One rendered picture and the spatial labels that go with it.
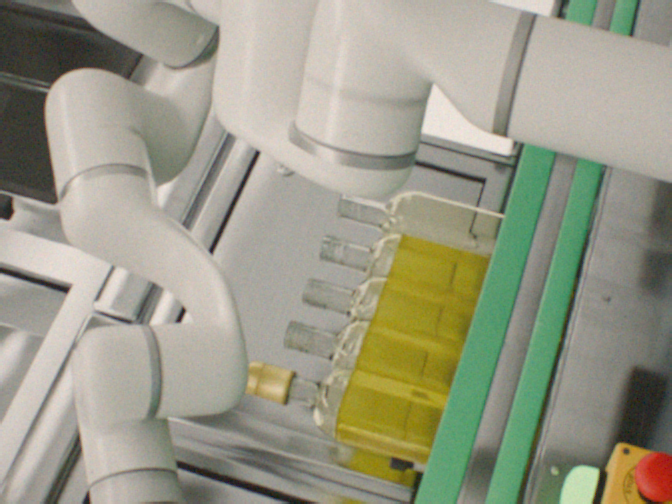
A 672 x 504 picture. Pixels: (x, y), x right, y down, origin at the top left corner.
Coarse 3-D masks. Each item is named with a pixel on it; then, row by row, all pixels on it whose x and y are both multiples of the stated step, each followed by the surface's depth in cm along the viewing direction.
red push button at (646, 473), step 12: (648, 456) 95; (660, 456) 95; (636, 468) 95; (648, 468) 94; (660, 468) 94; (636, 480) 94; (648, 480) 94; (660, 480) 94; (648, 492) 93; (660, 492) 93
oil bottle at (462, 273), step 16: (384, 240) 135; (400, 240) 135; (416, 240) 135; (368, 256) 135; (384, 256) 134; (400, 256) 134; (416, 256) 134; (432, 256) 134; (448, 256) 134; (464, 256) 134; (480, 256) 134; (368, 272) 135; (384, 272) 133; (400, 272) 133; (416, 272) 133; (432, 272) 133; (448, 272) 133; (464, 272) 133; (480, 272) 133; (448, 288) 132; (464, 288) 132; (480, 288) 132
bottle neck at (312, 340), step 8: (288, 328) 129; (296, 328) 129; (304, 328) 129; (312, 328) 130; (320, 328) 130; (288, 336) 129; (296, 336) 129; (304, 336) 129; (312, 336) 129; (320, 336) 129; (328, 336) 129; (288, 344) 129; (296, 344) 129; (304, 344) 129; (312, 344) 129; (320, 344) 129; (328, 344) 129; (304, 352) 130; (312, 352) 129; (320, 352) 129; (328, 352) 129; (328, 360) 129
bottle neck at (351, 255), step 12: (324, 240) 136; (336, 240) 136; (348, 240) 137; (324, 252) 136; (336, 252) 136; (348, 252) 136; (360, 252) 136; (336, 264) 137; (348, 264) 136; (360, 264) 136
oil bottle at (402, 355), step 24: (336, 336) 129; (360, 336) 127; (384, 336) 128; (408, 336) 128; (336, 360) 127; (360, 360) 126; (384, 360) 126; (408, 360) 126; (432, 360) 126; (456, 360) 126; (408, 384) 126; (432, 384) 125
